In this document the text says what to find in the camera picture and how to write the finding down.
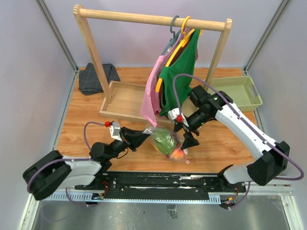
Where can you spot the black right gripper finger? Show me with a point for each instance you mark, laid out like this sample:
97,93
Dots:
189,141
178,126

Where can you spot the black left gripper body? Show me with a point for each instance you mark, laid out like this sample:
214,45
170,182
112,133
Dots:
124,135

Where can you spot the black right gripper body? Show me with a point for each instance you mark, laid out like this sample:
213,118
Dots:
195,120

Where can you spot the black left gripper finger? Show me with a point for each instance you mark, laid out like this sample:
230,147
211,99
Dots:
144,133
139,140

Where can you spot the clear zip top bag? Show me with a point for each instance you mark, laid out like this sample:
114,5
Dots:
179,143

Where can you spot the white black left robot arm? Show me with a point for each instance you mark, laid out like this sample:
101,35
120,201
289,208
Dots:
55,171

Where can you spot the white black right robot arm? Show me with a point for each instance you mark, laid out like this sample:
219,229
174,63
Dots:
270,157

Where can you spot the orange fake peach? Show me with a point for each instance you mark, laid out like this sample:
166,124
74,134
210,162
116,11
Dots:
178,154

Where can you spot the green fake lettuce leaf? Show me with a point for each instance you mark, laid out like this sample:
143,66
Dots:
164,140

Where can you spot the pink shirt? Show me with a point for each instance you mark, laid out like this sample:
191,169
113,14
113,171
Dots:
156,105

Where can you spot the light green plastic basket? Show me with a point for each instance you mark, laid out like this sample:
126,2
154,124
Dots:
241,89

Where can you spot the dark grey folded cloth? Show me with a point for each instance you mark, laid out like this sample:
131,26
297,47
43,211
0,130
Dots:
89,83

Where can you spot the grey-green clothes hanger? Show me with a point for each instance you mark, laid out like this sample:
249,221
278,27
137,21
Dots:
174,37

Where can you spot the yellow clothes hanger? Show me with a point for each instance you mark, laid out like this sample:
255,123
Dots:
181,44

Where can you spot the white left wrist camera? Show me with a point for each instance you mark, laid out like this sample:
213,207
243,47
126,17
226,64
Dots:
115,130

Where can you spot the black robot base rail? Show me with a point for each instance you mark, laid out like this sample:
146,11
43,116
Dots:
160,185

